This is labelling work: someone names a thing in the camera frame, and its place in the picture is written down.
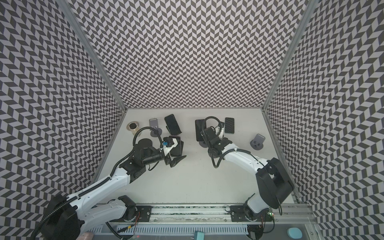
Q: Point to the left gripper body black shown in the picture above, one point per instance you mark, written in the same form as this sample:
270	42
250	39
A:
167	159

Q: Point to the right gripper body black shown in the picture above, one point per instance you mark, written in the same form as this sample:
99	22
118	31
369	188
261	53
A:
208	135

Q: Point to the teal phone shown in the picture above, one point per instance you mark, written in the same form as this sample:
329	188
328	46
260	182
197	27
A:
171	122
229	125

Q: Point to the grey round stand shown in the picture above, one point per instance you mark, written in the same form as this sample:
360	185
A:
203	144
258	142
155	125

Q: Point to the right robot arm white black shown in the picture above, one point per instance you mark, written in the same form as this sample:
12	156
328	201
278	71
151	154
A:
274	184

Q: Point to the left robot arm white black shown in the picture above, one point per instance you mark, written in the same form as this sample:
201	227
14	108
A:
66	218

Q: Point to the purple edged phone black stand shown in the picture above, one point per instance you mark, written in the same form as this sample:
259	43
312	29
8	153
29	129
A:
177	151

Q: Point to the phone on rear grey stand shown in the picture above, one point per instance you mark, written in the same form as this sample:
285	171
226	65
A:
200	125

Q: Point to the teal phone on black stand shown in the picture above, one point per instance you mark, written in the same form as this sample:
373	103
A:
171	122

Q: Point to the spice jar with black lid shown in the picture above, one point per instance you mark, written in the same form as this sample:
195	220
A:
133	127

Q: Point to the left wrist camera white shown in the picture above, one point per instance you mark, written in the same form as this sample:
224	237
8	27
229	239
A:
169	143

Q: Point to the metal base rail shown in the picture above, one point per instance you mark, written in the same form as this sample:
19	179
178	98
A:
215	219

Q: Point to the silver aluminium corner post right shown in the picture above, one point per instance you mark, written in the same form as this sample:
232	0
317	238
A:
309	11

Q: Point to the silver aluminium corner post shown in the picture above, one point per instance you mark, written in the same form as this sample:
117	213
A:
309	11
70	16

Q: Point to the silver aluminium corner post left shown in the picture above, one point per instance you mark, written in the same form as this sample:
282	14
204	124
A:
70	16

